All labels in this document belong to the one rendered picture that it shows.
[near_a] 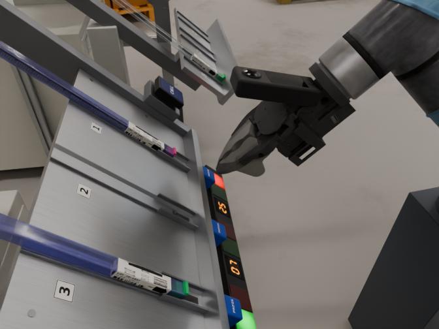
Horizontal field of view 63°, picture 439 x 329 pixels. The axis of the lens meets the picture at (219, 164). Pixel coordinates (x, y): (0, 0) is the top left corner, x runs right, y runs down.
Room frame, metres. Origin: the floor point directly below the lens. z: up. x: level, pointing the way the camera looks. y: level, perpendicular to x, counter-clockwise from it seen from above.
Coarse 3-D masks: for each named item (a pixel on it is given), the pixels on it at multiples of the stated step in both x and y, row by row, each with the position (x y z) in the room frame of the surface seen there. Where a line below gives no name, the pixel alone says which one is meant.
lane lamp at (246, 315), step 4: (244, 312) 0.22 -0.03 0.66; (248, 312) 0.22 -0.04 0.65; (244, 316) 0.21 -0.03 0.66; (248, 316) 0.21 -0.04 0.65; (252, 316) 0.22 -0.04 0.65; (244, 320) 0.21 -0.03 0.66; (248, 320) 0.21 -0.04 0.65; (252, 320) 0.21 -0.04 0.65; (236, 324) 0.19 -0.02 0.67; (240, 324) 0.20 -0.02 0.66; (244, 324) 0.20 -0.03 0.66; (248, 324) 0.20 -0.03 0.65; (252, 324) 0.20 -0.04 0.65; (240, 328) 0.19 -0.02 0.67; (244, 328) 0.19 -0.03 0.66; (248, 328) 0.20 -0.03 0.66; (252, 328) 0.20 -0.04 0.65; (256, 328) 0.20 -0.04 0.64
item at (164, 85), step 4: (164, 80) 0.53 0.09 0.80; (164, 84) 0.51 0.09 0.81; (168, 84) 0.52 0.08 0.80; (164, 88) 0.50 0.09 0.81; (168, 88) 0.51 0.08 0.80; (172, 88) 0.52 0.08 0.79; (168, 92) 0.50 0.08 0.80; (172, 92) 0.51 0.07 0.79; (176, 92) 0.52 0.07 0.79; (180, 92) 0.53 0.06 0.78; (176, 96) 0.51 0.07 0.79; (180, 96) 0.52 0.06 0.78; (180, 100) 0.50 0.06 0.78
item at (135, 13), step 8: (112, 0) 0.65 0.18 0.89; (120, 0) 0.65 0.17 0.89; (128, 8) 0.66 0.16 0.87; (136, 16) 0.66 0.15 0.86; (144, 16) 0.66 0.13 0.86; (144, 24) 0.66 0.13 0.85; (152, 24) 0.66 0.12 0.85; (160, 32) 0.66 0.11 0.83; (168, 40) 0.66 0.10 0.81; (176, 40) 0.67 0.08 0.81; (176, 48) 0.67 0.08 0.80; (184, 48) 0.67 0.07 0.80; (192, 56) 0.67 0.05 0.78
